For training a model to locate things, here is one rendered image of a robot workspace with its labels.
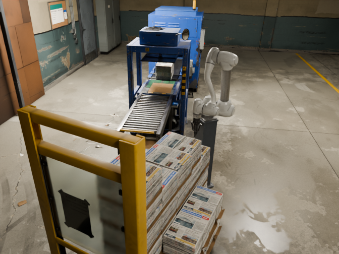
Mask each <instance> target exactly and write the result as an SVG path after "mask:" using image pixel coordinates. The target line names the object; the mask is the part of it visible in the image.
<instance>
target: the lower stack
mask: <svg viewBox="0 0 339 254"><path fill-rule="evenodd" d="M222 200H223V194H222V193H220V192H217V191H214V190H212V189H209V188H206V187H203V186H199V185H197V186H196V187H195V189H194V190H193V192H192V194H191V195H189V198H188V199H187V201H186V202H185V204H184V205H183V207H182V209H181V210H180V212H179V213H178V215H177V216H176V218H175V220H174V221H172V224H171V225H170V227H169V228H168V230H167V231H166V233H165V234H164V236H163V245H164V246H163V253H166V254H201V251H202V250H203V252H204V254H206V253H207V251H208V249H209V247H210V245H211V243H212V241H213V237H214V236H215V234H216V232H217V230H218V228H219V222H220V219H218V220H217V228H216V229H215V231H214V233H213V235H212V237H211V239H210V242H209V245H208V247H205V248H203V247H204V245H205V243H206V241H207V239H208V237H209V234H210V233H211V231H212V229H213V227H214V225H215V222H216V219H217V218H218V217H219V215H220V213H221V205H222ZM202 248H203V249H202Z"/></svg>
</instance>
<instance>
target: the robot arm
mask: <svg viewBox="0 0 339 254"><path fill-rule="evenodd" d="M237 63H238V56H237V55H236V54H234V53H232V52H227V51H219V49H218V48H217V47H212V48H211V49H210V51H209V53H208V55H207V58H206V63H205V71H204V80H205V83H206V86H207V88H208V91H209V93H210V95H208V96H205V97H204V99H203V100H202V99H200V98H196V99H195V100H194V102H193V121H192V122H191V126H192V130H193V131H194V137H196V135H197V132H199V130H200V127H201V125H202V124H201V123H200V119H202V120H203V121H204V122H206V121H210V120H217V118H216V117H214V116H217V115H218V116H222V117H231V116H233V115H234V113H235V107H234V106H233V105H232V103H231V100H230V99H229V95H230V82H231V69H232V68H233V67H234V66H236V65H237ZM215 64H219V65H220V68H221V85H220V99H219V100H218V101H216V94H215V91H214V88H213V85H212V82H211V79H210V74H211V72H212V70H213V68H214V66H215ZM193 124H194V126H193ZM198 125H200V126H199V129H198Z"/></svg>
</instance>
